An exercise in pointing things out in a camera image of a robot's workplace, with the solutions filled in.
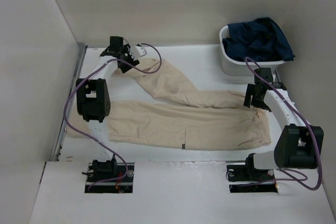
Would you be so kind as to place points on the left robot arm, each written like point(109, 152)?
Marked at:
point(93, 101)

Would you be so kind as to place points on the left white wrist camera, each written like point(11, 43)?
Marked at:
point(137, 51)

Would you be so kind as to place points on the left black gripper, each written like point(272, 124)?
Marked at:
point(126, 50)

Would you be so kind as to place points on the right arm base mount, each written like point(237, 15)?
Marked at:
point(249, 180)

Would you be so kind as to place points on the beige trousers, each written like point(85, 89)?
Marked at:
point(185, 117)

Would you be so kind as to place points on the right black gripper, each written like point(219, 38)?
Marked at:
point(250, 92)

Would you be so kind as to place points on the white plastic basket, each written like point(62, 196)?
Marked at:
point(236, 68)

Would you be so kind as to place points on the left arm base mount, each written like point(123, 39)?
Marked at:
point(109, 177)

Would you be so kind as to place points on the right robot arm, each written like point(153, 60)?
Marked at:
point(299, 140)

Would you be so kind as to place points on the navy blue trousers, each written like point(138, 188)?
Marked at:
point(262, 40)

